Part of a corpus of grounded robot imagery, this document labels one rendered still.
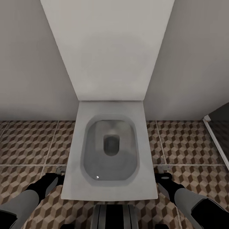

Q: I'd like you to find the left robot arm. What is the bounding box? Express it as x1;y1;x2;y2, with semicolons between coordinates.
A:
0;167;66;229

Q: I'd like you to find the robot trunk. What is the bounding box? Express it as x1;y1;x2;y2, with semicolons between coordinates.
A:
90;205;139;229

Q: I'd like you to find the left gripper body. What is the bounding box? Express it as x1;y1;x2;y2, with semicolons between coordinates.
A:
56;175;65;186

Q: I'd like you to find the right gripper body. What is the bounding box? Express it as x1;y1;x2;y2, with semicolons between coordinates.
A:
154;173;171;183

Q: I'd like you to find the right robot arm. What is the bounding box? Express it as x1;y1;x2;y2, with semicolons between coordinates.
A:
154;165;229;229

